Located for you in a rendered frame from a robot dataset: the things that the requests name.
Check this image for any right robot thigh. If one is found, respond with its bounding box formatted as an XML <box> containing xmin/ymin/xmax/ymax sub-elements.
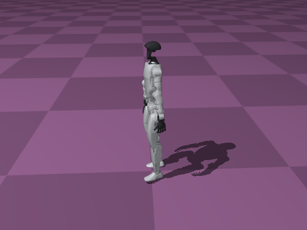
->
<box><xmin>143</xmin><ymin>106</ymin><xmax>160</xmax><ymax>141</ymax></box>

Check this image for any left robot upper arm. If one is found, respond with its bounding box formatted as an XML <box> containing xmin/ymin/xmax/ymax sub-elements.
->
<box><xmin>152</xmin><ymin>67</ymin><xmax>162</xmax><ymax>99</ymax></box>

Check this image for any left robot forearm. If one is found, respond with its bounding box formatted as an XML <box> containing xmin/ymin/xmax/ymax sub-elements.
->
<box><xmin>154</xmin><ymin>92</ymin><xmax>165</xmax><ymax>120</ymax></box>

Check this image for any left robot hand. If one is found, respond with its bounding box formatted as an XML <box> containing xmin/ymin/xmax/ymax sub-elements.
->
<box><xmin>154</xmin><ymin>115</ymin><xmax>166</xmax><ymax>133</ymax></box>

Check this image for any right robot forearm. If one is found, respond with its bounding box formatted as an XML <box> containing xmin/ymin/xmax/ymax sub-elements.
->
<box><xmin>143</xmin><ymin>87</ymin><xmax>149</xmax><ymax>103</ymax></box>

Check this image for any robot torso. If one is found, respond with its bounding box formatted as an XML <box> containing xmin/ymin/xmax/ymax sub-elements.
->
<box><xmin>143</xmin><ymin>61</ymin><xmax>162</xmax><ymax>114</ymax></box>

